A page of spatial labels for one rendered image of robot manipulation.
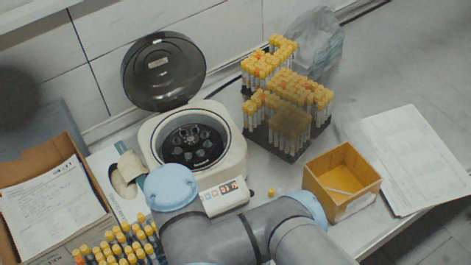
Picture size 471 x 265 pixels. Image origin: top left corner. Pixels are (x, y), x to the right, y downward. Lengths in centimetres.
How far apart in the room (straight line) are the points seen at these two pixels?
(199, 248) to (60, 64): 67
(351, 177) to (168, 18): 61
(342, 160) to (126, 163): 54
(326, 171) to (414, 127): 29
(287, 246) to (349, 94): 87
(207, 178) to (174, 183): 43
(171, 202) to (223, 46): 80
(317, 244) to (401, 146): 76
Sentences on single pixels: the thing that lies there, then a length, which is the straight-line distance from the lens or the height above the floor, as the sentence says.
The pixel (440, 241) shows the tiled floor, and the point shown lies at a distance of 218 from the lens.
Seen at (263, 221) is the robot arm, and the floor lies 131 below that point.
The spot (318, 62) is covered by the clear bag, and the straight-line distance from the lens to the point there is 136.
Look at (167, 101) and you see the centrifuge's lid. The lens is 122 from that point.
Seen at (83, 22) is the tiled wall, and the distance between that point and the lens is 110.
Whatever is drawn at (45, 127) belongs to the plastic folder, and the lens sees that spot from 120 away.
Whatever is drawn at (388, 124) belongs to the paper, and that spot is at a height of 89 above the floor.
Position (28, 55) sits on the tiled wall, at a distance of 110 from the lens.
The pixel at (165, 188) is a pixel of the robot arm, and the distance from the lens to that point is 63.
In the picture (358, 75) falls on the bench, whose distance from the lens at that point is 143.
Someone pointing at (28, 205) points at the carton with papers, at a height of 94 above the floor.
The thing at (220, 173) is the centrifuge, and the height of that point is 98.
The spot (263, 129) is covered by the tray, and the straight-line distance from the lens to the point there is 123.
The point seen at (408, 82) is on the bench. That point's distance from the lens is 144.
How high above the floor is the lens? 185
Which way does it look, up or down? 50 degrees down
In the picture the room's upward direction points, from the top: 6 degrees counter-clockwise
